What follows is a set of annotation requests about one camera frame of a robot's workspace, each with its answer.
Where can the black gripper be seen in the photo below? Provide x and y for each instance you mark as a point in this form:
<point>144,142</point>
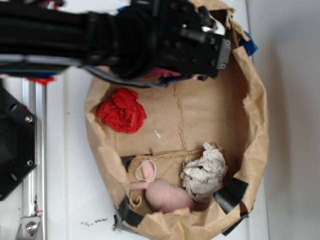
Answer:
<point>189,40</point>

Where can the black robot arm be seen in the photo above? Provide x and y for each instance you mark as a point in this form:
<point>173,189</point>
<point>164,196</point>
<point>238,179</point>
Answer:
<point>38,42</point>

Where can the blue tape strip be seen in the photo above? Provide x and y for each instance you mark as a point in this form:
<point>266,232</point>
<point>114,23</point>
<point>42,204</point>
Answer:
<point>249,45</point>

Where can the brown paper bag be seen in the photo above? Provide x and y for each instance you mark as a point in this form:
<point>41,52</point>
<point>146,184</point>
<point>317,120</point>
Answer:
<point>229,111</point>

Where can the crumpled red paper ball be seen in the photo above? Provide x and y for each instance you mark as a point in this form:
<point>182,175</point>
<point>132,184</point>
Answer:
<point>122,111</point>

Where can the small white paper scrap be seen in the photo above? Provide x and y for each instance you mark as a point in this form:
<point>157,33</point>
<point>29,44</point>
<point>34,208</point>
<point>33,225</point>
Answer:
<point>157,134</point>

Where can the crumpled white paper ball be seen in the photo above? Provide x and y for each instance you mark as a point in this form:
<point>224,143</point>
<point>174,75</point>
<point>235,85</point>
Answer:
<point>204,176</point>

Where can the pink plush toy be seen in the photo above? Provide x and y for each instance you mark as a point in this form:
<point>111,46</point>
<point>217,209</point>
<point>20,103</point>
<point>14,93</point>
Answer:
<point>161,196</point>

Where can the aluminium extrusion rail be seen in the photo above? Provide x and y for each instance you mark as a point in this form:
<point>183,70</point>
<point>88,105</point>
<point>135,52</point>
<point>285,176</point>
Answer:
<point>33,224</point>

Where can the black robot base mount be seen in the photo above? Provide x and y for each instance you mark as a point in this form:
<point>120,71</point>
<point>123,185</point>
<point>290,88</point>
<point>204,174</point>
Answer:
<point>17,141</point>

